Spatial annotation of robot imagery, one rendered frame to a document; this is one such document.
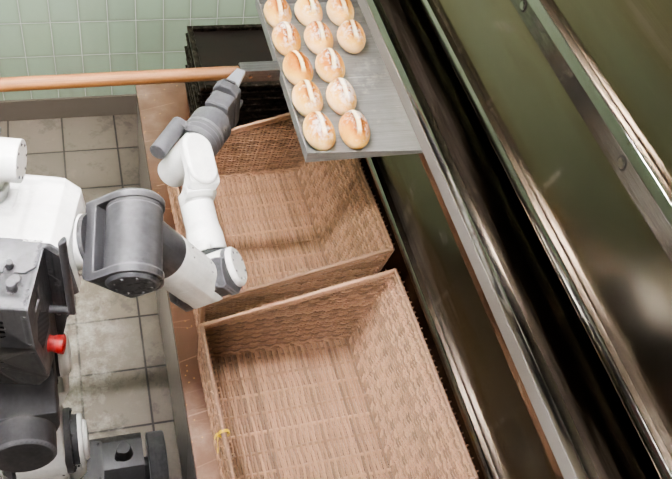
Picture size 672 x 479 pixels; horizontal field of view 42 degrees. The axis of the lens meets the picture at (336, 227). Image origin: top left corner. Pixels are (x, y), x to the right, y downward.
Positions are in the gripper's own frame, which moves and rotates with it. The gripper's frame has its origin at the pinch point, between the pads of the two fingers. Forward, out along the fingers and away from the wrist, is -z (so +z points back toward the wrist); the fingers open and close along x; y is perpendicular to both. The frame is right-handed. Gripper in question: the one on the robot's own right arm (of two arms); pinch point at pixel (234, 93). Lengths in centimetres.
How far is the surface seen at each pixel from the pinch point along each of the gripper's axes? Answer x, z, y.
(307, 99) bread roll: 3.1, -2.7, -15.7
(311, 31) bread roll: 3.1, -25.5, -7.6
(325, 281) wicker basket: -44, 5, -29
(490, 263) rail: 25, 43, -62
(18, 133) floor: -119, -66, 115
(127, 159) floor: -119, -74, 72
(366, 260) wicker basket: -37, -1, -37
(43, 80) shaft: 1.5, 17.7, 35.4
